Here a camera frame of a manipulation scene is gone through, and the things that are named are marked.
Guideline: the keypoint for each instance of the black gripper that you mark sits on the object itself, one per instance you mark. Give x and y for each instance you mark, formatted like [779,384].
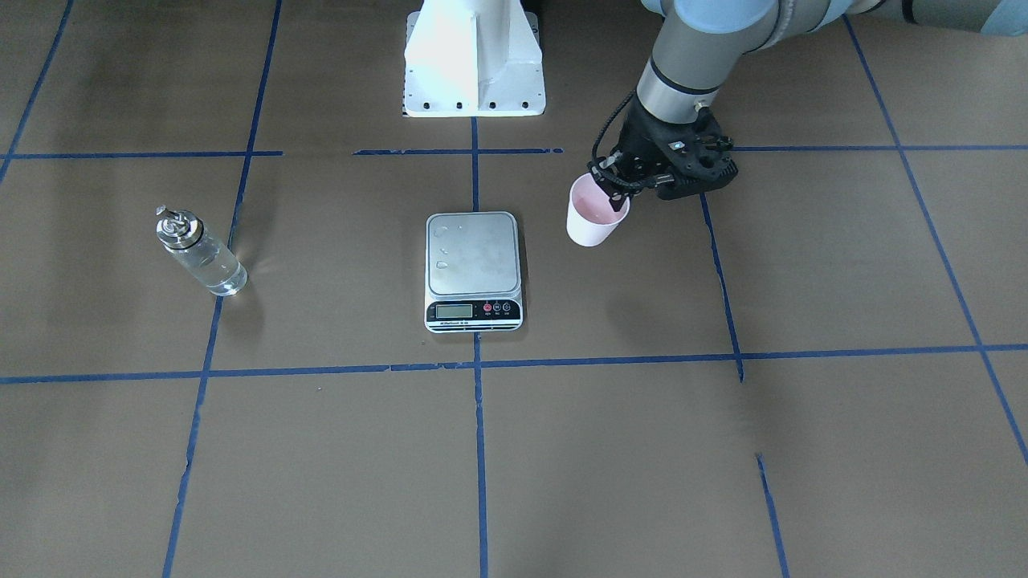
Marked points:
[637,138]

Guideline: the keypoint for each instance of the pink paper cup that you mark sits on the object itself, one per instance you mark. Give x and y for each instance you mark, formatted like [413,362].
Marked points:
[591,219]

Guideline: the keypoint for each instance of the glass sauce bottle metal cap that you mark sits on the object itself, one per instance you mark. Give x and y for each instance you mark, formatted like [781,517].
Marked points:
[203,254]

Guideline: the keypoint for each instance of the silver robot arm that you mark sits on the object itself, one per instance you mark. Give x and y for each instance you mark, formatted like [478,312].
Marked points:
[700,42]

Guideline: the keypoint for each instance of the silver digital kitchen scale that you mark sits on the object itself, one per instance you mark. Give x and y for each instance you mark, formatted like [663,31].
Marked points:
[473,273]

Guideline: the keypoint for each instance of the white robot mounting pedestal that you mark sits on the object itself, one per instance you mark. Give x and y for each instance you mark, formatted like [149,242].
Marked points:
[473,59]

